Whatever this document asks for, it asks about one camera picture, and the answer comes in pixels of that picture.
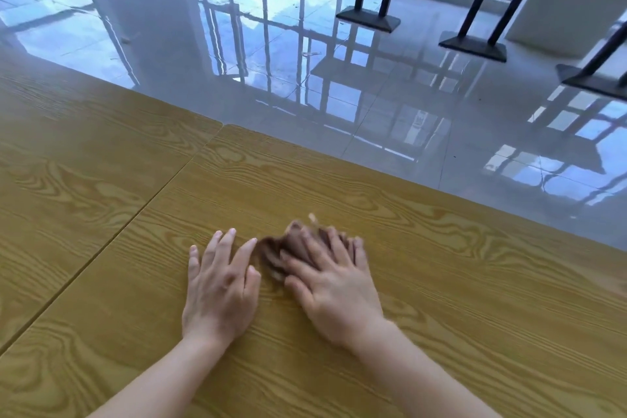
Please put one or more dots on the person's right little finger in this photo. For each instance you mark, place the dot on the person's right little finger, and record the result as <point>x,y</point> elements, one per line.
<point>361,253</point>

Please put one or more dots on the person's right middle finger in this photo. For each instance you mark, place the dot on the person's right middle finger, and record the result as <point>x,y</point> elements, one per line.
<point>316,248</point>

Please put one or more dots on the person's left little finger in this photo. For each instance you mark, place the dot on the person's left little finger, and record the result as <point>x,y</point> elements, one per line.
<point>194,263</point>

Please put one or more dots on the person's left thumb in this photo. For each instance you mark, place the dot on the person's left thumb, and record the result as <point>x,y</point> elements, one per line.
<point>252,285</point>

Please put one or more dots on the person's right forearm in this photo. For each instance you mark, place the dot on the person's right forearm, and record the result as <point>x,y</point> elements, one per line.
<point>421,378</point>

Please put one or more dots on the person's left forearm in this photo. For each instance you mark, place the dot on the person's left forearm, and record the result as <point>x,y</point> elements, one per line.
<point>166,383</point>

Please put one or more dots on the person's right hand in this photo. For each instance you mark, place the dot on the person's right hand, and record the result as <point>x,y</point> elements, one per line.
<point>338,300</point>

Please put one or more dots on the brown cloth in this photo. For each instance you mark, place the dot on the brown cloth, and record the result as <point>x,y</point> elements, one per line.
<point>279,248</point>

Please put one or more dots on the person's left middle finger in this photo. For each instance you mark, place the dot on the person's left middle finger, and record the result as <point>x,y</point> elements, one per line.
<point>224,251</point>

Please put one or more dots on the person's left hand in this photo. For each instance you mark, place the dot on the person's left hand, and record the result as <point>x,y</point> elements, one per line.
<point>218,295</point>

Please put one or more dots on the person's right thumb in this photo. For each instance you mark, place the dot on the person's right thumb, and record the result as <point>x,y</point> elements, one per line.
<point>299,291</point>

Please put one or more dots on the white pillar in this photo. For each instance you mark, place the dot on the white pillar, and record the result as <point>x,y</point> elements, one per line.
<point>558,16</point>

